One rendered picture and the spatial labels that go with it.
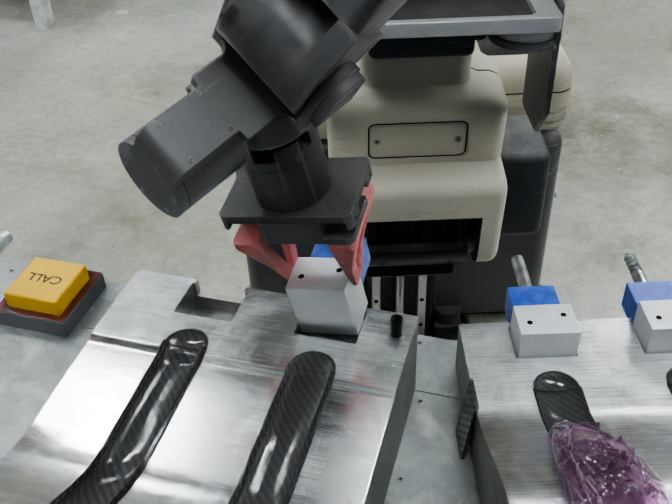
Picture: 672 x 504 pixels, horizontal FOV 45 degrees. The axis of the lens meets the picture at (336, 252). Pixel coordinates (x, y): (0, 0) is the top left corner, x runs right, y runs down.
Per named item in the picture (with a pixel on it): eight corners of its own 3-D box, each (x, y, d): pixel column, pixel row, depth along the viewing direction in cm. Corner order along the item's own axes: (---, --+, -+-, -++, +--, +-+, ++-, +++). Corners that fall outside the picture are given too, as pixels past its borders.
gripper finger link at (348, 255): (375, 313, 62) (347, 224, 56) (289, 309, 64) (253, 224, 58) (392, 249, 66) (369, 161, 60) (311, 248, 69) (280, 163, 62)
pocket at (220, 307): (200, 308, 75) (195, 278, 73) (254, 318, 74) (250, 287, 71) (180, 342, 71) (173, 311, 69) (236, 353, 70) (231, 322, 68)
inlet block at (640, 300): (597, 277, 80) (607, 233, 77) (648, 275, 80) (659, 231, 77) (639, 374, 70) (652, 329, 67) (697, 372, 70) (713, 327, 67)
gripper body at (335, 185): (355, 236, 56) (330, 153, 51) (224, 235, 60) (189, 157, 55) (375, 175, 61) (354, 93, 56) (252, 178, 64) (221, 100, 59)
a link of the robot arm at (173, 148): (375, 67, 46) (273, -45, 46) (230, 186, 41) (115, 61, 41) (315, 148, 57) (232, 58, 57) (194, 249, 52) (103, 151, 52)
